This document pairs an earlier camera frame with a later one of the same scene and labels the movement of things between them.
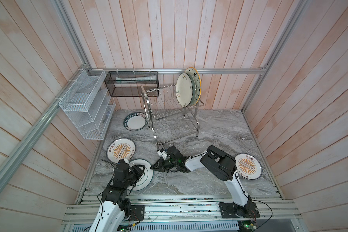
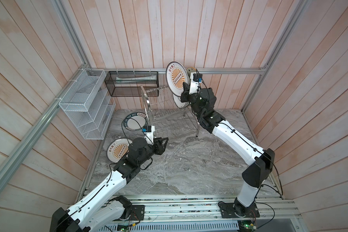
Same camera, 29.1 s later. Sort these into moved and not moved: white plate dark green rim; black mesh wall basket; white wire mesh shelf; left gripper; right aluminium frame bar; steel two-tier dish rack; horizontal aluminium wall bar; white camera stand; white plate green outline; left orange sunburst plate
Moved: left gripper; white plate green outline; white camera stand
Not moved: white plate dark green rim; black mesh wall basket; steel two-tier dish rack; horizontal aluminium wall bar; white wire mesh shelf; right aluminium frame bar; left orange sunburst plate
